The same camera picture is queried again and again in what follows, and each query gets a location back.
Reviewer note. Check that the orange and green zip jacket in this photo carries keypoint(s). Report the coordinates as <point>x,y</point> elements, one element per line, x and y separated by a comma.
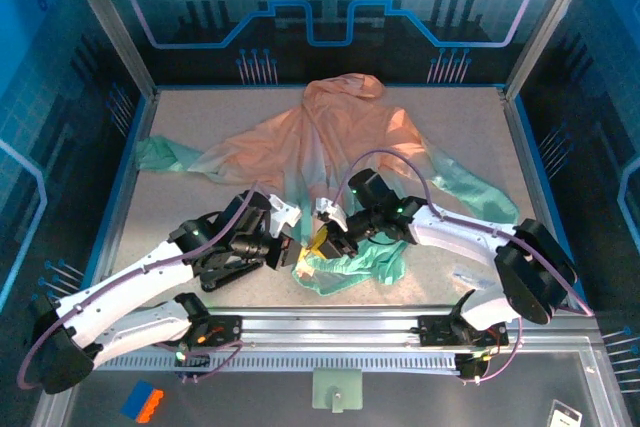
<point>350,127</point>

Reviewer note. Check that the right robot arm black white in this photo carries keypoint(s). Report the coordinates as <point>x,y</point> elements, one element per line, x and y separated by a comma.
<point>530,272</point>

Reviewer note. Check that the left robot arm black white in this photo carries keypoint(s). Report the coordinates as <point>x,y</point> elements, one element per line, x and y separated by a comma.
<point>125,277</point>

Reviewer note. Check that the black stapler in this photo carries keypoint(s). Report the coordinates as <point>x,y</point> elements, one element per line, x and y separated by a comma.
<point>225,279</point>

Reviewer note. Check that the clear plastic wrapper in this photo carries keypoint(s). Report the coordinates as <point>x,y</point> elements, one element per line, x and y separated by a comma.
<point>467,278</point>

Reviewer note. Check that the green mounting plate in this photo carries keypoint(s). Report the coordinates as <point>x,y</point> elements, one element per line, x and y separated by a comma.
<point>337,389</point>

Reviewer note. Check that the blue and orange block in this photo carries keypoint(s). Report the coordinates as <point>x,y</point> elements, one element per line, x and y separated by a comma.
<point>142,401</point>

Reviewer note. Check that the white printed card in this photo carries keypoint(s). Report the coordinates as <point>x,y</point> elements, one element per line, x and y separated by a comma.
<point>565,414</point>

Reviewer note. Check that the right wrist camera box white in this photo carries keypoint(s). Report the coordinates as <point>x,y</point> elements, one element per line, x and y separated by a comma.
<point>332,212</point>

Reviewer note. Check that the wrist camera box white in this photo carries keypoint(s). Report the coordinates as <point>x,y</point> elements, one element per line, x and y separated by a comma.
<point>285,214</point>
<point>332,212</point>

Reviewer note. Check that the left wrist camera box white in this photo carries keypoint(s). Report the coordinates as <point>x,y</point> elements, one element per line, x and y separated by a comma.
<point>285,214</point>

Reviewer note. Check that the aluminium front rail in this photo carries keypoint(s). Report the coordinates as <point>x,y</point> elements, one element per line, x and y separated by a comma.
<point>325,324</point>

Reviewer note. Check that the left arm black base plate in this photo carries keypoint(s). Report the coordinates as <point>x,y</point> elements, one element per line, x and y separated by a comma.
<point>227,329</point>

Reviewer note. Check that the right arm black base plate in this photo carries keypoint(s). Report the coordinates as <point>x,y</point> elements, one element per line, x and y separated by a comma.
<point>435,329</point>

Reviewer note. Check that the left aluminium frame post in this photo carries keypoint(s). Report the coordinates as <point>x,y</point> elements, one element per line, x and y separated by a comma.
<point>110,27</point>

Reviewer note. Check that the aluminium frame post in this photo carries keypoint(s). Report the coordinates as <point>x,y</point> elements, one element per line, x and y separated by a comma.
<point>550,22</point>
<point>110,27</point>

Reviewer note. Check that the right aluminium frame post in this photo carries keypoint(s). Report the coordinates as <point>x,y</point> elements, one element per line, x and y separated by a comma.
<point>550,22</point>

